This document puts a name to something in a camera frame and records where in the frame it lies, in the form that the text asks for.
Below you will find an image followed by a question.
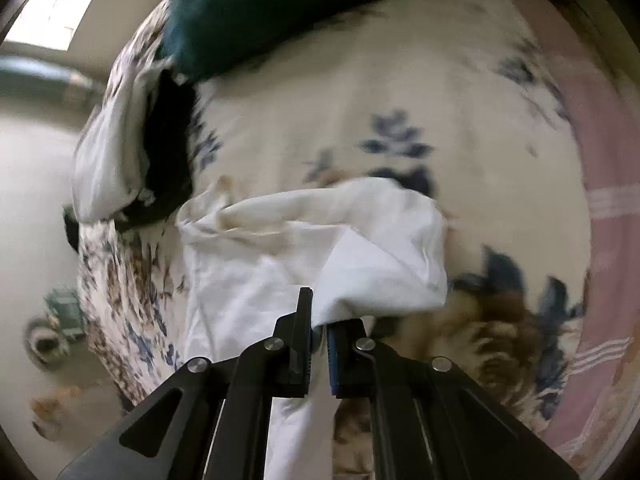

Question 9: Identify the window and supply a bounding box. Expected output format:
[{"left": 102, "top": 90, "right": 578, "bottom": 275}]
[{"left": 5, "top": 0, "right": 121, "bottom": 52}]

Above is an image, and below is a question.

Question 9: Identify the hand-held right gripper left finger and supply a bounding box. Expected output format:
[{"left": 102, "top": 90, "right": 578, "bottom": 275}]
[{"left": 57, "top": 287, "right": 315, "bottom": 480}]

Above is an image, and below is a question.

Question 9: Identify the dark teal cloth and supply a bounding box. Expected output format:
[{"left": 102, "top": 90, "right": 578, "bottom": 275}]
[{"left": 156, "top": 0, "right": 586, "bottom": 83}]

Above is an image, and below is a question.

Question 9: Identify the pink striped bed sheet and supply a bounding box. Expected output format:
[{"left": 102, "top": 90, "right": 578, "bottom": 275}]
[{"left": 505, "top": 0, "right": 640, "bottom": 480}]

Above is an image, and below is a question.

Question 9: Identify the white folded cloth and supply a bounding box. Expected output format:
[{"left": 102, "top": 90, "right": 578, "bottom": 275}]
[{"left": 71, "top": 57, "right": 173, "bottom": 222}]

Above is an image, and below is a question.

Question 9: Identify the black cloth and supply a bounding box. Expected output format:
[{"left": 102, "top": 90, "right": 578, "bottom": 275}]
[{"left": 114, "top": 69, "right": 197, "bottom": 233}]

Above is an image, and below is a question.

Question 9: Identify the white small garment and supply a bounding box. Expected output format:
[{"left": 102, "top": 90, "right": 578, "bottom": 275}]
[{"left": 176, "top": 178, "right": 449, "bottom": 480}]

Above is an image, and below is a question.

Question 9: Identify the grey slipper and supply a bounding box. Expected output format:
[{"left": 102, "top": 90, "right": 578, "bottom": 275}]
[{"left": 22, "top": 316, "right": 72, "bottom": 367}]

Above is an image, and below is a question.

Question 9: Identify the floral bed blanket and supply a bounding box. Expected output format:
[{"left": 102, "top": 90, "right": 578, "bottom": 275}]
[{"left": 75, "top": 0, "right": 593, "bottom": 480}]

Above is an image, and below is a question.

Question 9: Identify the teal small stool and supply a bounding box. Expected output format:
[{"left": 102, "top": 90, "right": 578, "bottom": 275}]
[{"left": 44, "top": 287, "right": 90, "bottom": 338}]

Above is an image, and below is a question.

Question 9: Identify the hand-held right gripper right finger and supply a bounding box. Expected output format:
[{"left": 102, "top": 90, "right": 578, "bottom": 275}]
[{"left": 325, "top": 318, "right": 581, "bottom": 480}]

